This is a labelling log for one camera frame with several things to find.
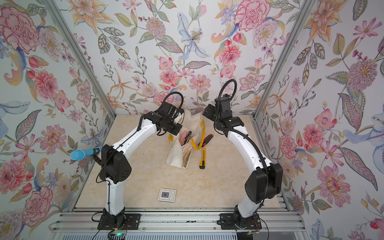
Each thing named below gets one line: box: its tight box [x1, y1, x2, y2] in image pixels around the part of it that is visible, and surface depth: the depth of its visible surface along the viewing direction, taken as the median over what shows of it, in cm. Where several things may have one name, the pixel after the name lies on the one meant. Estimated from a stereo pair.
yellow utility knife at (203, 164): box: [199, 148, 207, 170], surface depth 97 cm
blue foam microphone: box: [70, 146, 103, 161], surface depth 66 cm
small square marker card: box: [158, 188, 177, 203], surface depth 83 cm
